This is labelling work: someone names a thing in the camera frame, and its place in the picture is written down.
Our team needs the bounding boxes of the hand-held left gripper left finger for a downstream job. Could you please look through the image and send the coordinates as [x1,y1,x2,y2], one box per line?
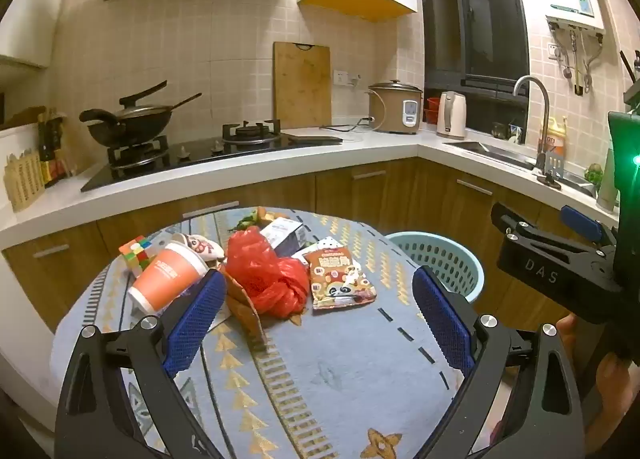
[54,269,228,459]

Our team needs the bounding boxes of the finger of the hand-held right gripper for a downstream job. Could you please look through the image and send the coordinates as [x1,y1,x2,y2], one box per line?
[559,205,621,247]
[490,201,618,262]

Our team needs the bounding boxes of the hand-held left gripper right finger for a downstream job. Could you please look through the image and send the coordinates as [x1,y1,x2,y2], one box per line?
[411,265,586,459]

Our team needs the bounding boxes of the teal plastic basket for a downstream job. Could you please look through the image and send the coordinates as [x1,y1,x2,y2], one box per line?
[384,231,485,305]

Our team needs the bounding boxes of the panda print paper bowl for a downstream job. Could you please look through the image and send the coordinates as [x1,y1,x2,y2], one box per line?
[172,233,226,262]

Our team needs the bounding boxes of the orange peel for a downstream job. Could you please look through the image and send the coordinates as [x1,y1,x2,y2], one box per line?
[254,207,291,227]

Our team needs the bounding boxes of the person's right hand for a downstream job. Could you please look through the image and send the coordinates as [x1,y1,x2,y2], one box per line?
[555,313,638,440]

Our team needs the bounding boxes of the white cleaner bottle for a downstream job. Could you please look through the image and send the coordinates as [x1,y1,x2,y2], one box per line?
[597,149,621,212]

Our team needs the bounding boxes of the brown paper wrapper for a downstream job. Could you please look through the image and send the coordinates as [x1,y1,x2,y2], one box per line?
[220,266,268,350]

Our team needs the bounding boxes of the orange paper cup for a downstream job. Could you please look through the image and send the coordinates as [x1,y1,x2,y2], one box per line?
[127,241,210,315]

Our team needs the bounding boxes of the grey slotted sink rack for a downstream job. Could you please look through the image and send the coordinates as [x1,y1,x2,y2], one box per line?
[544,154,567,180]

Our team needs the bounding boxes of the red plastic bag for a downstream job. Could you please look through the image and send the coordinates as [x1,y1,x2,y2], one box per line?
[222,228,311,320]

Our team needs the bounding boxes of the yellow dish soap bottle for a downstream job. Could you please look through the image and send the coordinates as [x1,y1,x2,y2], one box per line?
[539,116,568,160]

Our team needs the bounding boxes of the steel sink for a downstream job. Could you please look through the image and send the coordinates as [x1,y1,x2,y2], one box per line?
[442,139,596,196]

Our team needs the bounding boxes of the colourful puzzle cube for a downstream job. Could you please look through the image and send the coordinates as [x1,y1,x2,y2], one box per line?
[118,235,156,272]

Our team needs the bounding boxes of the green vegetable scraps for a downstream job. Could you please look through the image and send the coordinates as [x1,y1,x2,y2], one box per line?
[229,215,262,233]

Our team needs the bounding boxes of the panda print snack packet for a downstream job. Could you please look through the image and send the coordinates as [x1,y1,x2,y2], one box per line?
[304,248,377,314]

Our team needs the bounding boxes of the white cardboard box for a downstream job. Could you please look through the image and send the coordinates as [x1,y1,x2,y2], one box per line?
[259,218,306,257]

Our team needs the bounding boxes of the chrome faucet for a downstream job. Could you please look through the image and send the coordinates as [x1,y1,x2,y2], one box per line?
[512,75,551,167]

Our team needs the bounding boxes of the white electric kettle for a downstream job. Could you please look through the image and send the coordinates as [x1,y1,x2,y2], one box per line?
[436,91,467,140]

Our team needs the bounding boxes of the white dotted packet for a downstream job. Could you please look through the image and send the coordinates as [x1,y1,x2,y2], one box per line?
[292,236,341,262]

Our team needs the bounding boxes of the wooden base cabinets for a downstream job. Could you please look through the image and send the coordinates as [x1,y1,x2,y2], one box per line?
[0,156,621,335]

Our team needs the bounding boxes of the black gas stove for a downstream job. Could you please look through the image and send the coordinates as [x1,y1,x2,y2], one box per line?
[80,119,346,193]

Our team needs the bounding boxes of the beige rice cooker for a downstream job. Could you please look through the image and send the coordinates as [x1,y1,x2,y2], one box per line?
[367,80,424,134]

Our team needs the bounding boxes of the black wok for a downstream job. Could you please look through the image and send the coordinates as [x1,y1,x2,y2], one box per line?
[79,106,173,148]

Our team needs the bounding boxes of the dark sauce bottle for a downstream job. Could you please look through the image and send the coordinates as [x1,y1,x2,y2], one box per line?
[37,114,57,188]
[51,111,72,180]

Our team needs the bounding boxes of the dark window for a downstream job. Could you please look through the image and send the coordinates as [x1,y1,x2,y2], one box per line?
[417,0,531,102]

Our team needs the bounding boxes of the bamboo fence holder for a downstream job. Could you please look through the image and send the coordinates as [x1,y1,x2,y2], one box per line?
[4,149,47,212]

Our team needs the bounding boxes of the wooden cutting board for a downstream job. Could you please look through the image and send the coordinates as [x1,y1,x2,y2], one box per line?
[272,41,333,130]

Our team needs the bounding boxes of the rice cooker power cable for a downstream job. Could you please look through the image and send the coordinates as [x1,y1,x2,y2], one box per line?
[320,115,376,132]

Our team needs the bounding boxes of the long-handled spatula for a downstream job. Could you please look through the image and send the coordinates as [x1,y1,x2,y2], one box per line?
[167,92,203,112]

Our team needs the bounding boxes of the wok lid with handle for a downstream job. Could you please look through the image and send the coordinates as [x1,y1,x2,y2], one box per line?
[119,80,173,118]

